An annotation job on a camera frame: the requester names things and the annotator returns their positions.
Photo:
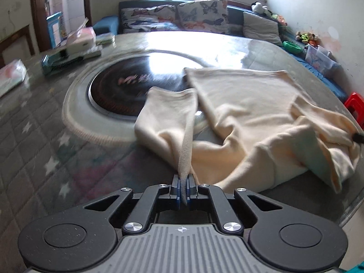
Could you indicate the finger tip of the right gripper black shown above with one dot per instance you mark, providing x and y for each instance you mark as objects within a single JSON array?
[{"x": 358, "y": 137}]

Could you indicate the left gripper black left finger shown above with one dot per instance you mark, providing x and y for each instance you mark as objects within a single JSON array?
[{"x": 154, "y": 200}]

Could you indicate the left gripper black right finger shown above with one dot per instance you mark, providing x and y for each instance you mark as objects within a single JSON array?
[{"x": 212, "y": 199}]

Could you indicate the cream knit garment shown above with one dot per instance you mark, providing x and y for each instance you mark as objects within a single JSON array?
[{"x": 247, "y": 128}]

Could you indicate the red plastic stool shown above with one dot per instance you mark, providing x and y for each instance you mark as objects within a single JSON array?
[{"x": 355, "y": 105}]

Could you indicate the clear plastic storage box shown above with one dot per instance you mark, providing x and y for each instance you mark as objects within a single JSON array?
[{"x": 320, "y": 61}]

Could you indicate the colourful plush toys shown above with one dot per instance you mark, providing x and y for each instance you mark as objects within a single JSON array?
[{"x": 307, "y": 38}]

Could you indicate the green bowl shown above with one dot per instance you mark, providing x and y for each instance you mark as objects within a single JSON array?
[{"x": 292, "y": 48}]

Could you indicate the round black induction cooktop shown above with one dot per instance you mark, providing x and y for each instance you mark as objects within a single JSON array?
[{"x": 120, "y": 90}]

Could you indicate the grey cushion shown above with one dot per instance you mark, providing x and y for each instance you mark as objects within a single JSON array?
[{"x": 258, "y": 28}]

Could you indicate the panda plush toy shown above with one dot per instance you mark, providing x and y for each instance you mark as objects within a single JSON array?
[{"x": 261, "y": 9}]

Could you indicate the white power strip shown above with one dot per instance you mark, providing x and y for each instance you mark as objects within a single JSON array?
[{"x": 85, "y": 51}]

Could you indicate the small green packet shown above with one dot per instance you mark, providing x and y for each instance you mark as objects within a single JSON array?
[{"x": 105, "y": 39}]

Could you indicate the right butterfly pillow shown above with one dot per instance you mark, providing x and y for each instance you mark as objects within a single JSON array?
[{"x": 204, "y": 15}]

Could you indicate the butterfly pillow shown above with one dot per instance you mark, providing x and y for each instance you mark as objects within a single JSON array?
[
  {"x": 204, "y": 15},
  {"x": 157, "y": 18}
]

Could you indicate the pink tissue box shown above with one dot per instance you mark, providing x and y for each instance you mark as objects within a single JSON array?
[{"x": 82, "y": 40}]

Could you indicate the soft tissue pack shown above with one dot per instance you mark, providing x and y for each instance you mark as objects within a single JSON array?
[{"x": 12, "y": 75}]

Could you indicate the blue sofa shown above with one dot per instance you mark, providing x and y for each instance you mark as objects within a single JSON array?
[{"x": 112, "y": 24}]

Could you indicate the blue children's cabinet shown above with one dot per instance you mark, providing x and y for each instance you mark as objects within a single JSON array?
[{"x": 56, "y": 29}]

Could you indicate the left butterfly pillow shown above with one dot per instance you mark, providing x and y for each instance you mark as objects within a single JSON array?
[{"x": 157, "y": 18}]

